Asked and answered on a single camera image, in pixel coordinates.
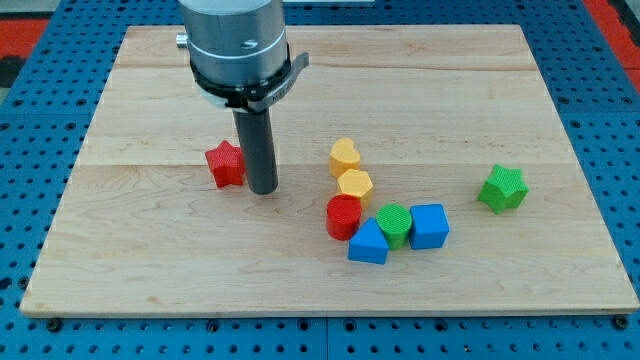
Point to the green star block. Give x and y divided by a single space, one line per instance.
504 189

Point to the wooden board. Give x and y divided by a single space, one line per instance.
143 232

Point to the red star block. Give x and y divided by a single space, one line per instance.
226 164

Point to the red cylinder block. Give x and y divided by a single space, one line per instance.
343 214

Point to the black clamp bracket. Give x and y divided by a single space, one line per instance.
270 92

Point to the yellow hexagon block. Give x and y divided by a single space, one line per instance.
356 183

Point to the blue triangle block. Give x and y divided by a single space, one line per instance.
368 244

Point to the yellow heart block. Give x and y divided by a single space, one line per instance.
343 156

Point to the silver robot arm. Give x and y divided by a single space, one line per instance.
238 48

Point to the green cylinder block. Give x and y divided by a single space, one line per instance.
395 222

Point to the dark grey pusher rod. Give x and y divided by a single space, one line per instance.
256 142

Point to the blue cube block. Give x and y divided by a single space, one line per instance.
430 226

